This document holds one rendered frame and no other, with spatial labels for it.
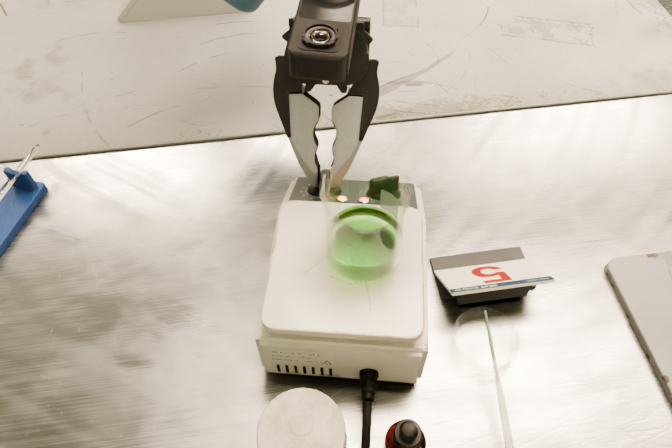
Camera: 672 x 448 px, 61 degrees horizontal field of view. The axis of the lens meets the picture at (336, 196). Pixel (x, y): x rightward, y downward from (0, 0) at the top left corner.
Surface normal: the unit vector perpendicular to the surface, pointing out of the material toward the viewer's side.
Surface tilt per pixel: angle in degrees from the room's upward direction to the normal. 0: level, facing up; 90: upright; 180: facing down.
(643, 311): 0
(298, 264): 0
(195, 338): 0
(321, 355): 90
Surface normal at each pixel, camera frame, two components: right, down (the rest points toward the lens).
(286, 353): -0.08, 0.78
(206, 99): -0.01, -0.62
